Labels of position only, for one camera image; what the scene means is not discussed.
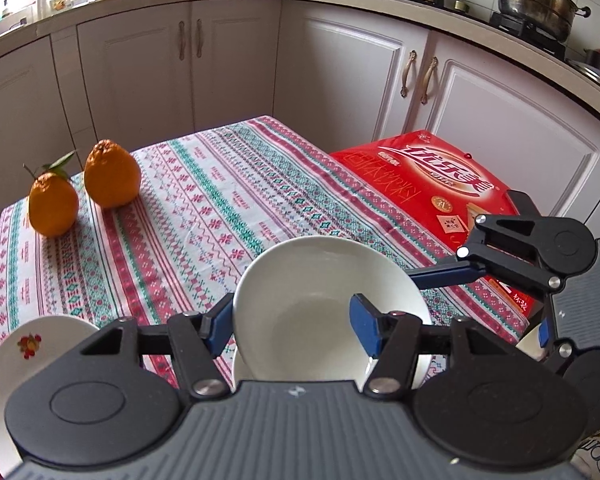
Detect white kitchen cabinets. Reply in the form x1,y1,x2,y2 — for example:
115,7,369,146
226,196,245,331
0,0,600,241

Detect white bowl with grey pattern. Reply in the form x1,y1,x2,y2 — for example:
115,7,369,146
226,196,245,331
231,237,432,393

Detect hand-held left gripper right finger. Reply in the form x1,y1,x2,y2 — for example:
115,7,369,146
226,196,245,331
349,294,510,402

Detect patterned red green tablecloth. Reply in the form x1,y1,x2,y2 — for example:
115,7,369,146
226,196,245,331
0,115,531,387

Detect white bowl with pink flowers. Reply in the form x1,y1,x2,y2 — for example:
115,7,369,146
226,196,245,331
231,345,433,392

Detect deep white plate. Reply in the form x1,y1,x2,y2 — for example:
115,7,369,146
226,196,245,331
0,314,102,467

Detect red gift box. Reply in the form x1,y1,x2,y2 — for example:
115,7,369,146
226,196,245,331
329,130,545,319

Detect steel pot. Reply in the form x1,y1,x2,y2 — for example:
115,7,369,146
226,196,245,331
490,0,592,43

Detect black phone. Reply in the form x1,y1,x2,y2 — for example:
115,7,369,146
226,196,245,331
504,189,545,218

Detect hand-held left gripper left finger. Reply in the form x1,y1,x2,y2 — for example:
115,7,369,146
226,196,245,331
82,294,236,402

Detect orange with leaf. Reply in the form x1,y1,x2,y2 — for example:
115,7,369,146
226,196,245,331
22,150,80,238

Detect orange without leaf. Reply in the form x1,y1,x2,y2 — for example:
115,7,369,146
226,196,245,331
83,139,142,209

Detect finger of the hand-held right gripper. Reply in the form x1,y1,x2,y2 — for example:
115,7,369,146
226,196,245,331
407,212,564,293
537,310,582,377

